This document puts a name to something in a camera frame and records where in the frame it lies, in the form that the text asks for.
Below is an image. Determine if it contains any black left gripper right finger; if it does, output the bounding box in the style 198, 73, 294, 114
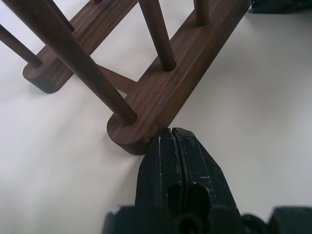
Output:
172, 126, 241, 216

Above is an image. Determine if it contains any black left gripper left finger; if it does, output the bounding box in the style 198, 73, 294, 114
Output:
137, 128, 184, 213

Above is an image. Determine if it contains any dark wooden dish rack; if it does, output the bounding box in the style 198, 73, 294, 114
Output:
0, 0, 252, 156

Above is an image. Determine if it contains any black blurry object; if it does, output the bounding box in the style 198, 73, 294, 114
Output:
250, 0, 312, 15

